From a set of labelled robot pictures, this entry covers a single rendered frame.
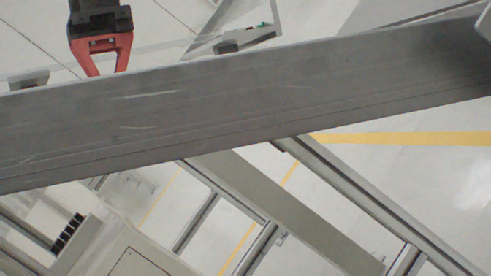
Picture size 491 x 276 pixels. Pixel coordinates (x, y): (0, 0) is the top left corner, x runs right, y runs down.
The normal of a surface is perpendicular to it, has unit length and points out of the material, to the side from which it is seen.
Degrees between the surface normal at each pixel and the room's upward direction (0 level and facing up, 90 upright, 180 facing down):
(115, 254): 90
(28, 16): 90
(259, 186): 90
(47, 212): 90
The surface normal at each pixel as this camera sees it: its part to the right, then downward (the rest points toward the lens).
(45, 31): 0.27, 0.00
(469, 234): -0.77, -0.59
